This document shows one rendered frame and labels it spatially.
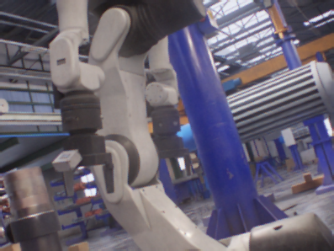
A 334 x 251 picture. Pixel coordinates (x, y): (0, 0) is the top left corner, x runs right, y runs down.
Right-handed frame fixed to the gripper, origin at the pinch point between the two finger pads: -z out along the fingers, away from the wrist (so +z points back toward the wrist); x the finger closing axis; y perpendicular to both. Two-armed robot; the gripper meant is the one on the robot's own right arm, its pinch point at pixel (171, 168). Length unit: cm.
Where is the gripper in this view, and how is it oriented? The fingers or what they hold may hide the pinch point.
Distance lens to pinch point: 128.0
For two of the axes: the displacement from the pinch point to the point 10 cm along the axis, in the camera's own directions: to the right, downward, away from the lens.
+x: -9.0, 1.3, 4.2
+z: -1.1, -9.9, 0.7
